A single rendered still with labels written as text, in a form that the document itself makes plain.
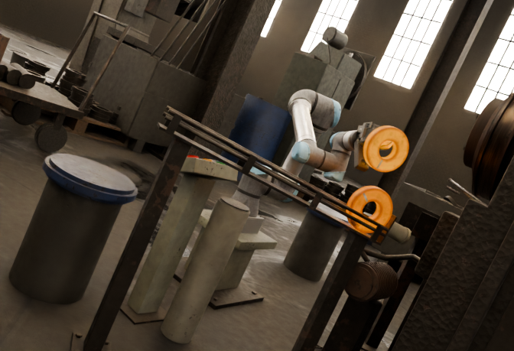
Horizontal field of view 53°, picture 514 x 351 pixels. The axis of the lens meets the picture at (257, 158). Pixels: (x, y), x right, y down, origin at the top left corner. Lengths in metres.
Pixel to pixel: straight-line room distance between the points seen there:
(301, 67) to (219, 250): 4.07
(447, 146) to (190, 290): 11.17
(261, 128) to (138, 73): 1.46
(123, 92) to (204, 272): 3.15
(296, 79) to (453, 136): 7.51
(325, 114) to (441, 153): 10.51
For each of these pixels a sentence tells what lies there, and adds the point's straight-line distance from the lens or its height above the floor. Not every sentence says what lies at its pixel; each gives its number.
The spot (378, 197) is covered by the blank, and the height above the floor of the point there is 0.75.
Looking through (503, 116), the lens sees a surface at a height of 1.17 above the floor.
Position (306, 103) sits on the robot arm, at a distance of 2.19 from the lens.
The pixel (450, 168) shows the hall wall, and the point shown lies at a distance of 12.60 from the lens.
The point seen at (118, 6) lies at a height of 1.20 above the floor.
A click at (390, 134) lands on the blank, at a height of 0.95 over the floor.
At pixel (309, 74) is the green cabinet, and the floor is 1.33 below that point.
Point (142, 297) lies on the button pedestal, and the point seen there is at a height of 0.07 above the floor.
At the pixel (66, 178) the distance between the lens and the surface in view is 1.70.
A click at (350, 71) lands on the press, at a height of 2.04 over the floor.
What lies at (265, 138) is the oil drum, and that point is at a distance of 5.44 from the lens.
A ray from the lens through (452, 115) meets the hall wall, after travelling 12.84.
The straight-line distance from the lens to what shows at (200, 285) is 1.83.
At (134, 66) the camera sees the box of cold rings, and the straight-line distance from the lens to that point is 4.77.
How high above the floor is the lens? 0.88
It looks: 6 degrees down
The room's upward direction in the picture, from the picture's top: 24 degrees clockwise
